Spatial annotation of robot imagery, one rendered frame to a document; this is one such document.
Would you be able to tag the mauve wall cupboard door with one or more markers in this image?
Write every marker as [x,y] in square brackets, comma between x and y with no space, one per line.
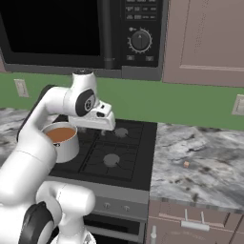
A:
[206,41]

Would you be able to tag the white wall socket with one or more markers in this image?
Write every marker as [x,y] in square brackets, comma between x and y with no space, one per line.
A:
[239,105]
[21,88]

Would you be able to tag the mauve drawer front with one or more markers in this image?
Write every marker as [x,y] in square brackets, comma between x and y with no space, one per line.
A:
[193,217]

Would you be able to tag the black oven door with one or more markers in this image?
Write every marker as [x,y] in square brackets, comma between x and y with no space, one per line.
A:
[112,230]

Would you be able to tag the black gas hob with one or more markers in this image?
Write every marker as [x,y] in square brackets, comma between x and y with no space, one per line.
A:
[108,152]

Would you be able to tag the black microwave oven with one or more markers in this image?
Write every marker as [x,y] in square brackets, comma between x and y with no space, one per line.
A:
[85,35]

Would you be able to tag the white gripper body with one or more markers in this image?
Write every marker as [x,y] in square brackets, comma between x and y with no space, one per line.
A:
[95,120]

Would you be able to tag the white saucepan with hot chocolate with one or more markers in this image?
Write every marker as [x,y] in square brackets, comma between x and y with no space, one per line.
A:
[65,143]

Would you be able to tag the grey oven control panel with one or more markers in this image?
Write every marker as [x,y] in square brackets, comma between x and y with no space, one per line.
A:
[120,203]

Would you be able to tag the small brown sugar cube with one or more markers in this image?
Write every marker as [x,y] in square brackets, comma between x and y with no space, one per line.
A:
[186,164]

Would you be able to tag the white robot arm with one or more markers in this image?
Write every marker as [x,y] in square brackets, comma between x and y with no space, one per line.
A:
[35,149]

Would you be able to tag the silver oven knob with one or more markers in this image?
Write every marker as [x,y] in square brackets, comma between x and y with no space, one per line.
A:
[107,205]
[126,208]

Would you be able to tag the mauve base cupboard door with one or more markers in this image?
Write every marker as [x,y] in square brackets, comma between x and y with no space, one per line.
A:
[178,236]

